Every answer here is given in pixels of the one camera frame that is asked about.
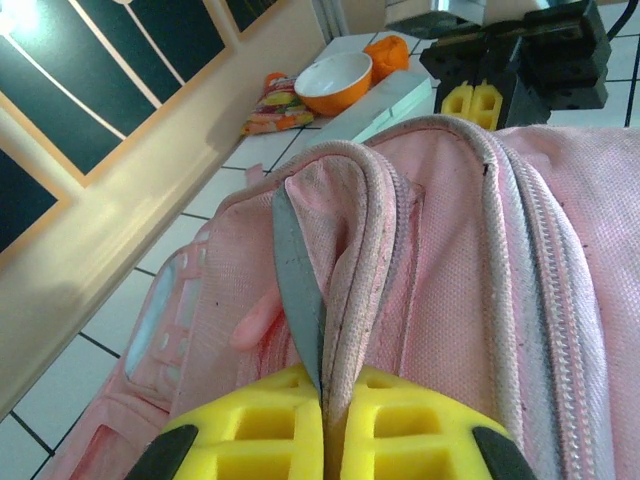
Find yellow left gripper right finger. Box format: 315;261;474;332
343;366;539;480

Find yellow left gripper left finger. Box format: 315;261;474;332
124;363;327;480

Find pale green pencil case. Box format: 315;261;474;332
309;34;437;147

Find pink backpack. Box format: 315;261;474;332
64;113;640;480

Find orange toy fruit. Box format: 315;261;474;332
363;34;410;84

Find orange and white bowl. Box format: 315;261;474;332
293;51;374;117

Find colourful snack packet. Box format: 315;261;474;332
240;72;315;137

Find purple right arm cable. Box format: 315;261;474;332
606;0;640;39

